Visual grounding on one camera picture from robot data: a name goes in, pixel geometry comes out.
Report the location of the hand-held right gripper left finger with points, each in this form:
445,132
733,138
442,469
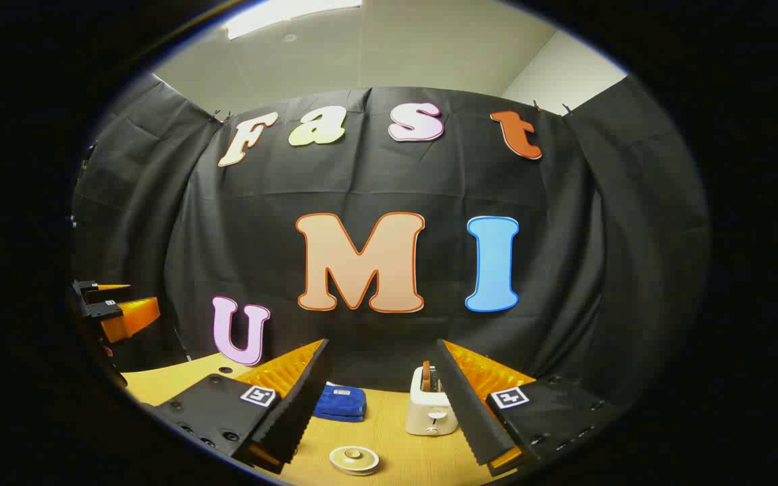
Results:
298,405

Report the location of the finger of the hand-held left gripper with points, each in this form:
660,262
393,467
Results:
132,317
92,289

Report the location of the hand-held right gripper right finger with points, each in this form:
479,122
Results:
470,412

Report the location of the white teacup lid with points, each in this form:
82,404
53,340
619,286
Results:
354,456

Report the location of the white toaster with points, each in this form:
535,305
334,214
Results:
429,415

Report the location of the blue folded towel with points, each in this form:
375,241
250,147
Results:
340,403

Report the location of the toasted bread slice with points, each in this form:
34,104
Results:
426,374

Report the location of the black backdrop cloth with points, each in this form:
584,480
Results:
389,182

